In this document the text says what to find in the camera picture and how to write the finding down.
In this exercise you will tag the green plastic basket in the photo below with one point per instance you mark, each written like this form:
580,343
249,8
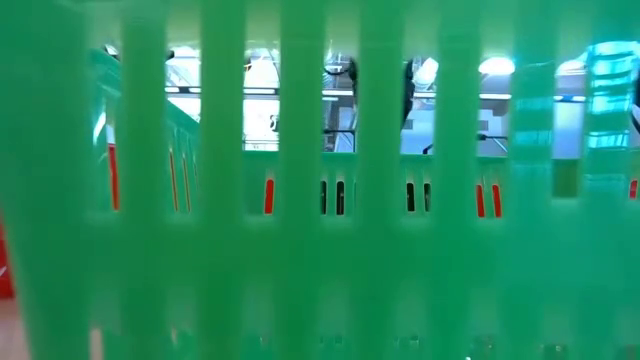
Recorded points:
300,250

